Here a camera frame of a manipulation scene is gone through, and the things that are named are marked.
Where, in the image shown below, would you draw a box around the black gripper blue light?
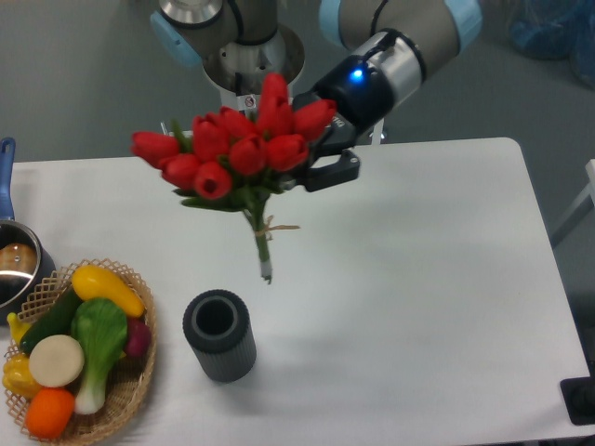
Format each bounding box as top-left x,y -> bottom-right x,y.
283,55 -> 395,192

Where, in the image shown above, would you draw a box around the yellow banana tip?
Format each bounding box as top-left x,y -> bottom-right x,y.
7,312 -> 32,345

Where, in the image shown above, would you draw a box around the white frame right edge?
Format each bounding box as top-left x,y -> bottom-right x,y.
549,159 -> 594,249

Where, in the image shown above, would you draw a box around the purple red radish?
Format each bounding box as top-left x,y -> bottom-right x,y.
124,319 -> 152,358

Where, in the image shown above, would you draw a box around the woven wicker basket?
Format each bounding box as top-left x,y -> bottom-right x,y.
1,258 -> 157,445

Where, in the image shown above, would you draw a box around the green bok choy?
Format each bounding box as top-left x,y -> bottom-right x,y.
71,297 -> 127,415

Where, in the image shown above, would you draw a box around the blue plastic bag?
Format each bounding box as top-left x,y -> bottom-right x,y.
505,1 -> 594,88

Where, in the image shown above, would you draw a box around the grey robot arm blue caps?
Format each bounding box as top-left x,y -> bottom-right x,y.
150,1 -> 483,191

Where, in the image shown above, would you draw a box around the dark grey ribbed vase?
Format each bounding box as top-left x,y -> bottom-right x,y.
182,289 -> 257,383

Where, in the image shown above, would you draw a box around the red tulip bouquet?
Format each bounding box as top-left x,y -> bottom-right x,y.
131,73 -> 337,282

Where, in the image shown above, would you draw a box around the round beige bun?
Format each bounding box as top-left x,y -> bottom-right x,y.
29,334 -> 85,387

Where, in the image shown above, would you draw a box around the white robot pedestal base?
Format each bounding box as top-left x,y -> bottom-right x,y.
159,22 -> 387,156

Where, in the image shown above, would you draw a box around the yellow squash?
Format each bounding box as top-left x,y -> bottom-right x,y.
71,265 -> 145,318

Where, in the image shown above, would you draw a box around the yellow bell pepper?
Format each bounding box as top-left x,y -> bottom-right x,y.
2,353 -> 43,400

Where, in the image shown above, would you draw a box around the black device table edge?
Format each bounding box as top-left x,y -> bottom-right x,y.
560,377 -> 594,426

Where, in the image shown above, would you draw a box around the dark green cucumber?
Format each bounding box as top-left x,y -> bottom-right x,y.
19,288 -> 83,355

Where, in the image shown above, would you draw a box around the blue handled saucepan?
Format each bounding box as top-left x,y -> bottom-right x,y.
1,138 -> 55,326

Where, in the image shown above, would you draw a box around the orange fruit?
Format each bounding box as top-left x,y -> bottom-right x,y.
25,387 -> 74,439

